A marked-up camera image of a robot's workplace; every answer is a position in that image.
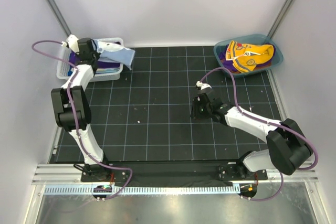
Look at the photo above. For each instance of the left aluminium frame post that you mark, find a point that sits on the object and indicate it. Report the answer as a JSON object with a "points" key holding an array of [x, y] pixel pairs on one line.
{"points": [[59, 16]]}

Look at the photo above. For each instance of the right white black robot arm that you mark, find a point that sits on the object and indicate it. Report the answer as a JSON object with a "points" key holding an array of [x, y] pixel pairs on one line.
{"points": [[286, 149]]}

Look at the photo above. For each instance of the white plastic basket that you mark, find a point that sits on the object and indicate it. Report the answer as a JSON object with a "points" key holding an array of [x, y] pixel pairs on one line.
{"points": [[66, 54]]}

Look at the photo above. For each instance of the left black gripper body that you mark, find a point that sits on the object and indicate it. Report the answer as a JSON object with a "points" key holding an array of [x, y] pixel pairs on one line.
{"points": [[95, 56]]}

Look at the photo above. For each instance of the light blue white towel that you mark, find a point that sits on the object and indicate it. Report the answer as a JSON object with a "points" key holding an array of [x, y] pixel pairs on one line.
{"points": [[112, 55]]}

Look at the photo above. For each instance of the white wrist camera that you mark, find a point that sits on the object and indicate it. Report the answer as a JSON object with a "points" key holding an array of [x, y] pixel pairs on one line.
{"points": [[72, 43], [205, 86]]}

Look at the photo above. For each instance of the yellow purple patterned towel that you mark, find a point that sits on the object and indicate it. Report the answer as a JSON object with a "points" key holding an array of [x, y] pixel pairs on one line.
{"points": [[245, 58]]}

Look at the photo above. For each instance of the teal plastic bin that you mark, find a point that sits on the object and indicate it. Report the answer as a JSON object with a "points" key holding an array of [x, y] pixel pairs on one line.
{"points": [[256, 39]]}

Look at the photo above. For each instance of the white slotted cable duct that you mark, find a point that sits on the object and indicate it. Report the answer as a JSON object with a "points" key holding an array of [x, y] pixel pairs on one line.
{"points": [[100, 190]]}

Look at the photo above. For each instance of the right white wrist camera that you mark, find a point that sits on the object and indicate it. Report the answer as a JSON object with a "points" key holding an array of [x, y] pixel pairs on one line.
{"points": [[205, 86]]}

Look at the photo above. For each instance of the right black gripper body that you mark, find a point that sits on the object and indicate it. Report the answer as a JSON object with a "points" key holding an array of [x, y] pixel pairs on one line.
{"points": [[203, 111]]}

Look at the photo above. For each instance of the aluminium frame post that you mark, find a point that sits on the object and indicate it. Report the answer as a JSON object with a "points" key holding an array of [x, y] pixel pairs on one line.
{"points": [[59, 16], [280, 17]]}

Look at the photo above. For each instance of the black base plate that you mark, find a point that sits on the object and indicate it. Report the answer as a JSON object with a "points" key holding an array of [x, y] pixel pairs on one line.
{"points": [[150, 172]]}

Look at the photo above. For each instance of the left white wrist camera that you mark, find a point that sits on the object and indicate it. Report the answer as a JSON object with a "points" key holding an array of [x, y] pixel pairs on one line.
{"points": [[72, 43]]}

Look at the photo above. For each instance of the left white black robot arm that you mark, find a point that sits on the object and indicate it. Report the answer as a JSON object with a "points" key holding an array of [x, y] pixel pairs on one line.
{"points": [[72, 110]]}

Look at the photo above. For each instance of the aluminium rail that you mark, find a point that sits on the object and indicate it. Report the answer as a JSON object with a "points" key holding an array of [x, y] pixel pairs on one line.
{"points": [[57, 174]]}

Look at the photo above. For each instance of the right aluminium frame post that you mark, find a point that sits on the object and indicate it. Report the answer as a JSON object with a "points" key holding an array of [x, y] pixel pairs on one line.
{"points": [[280, 17]]}

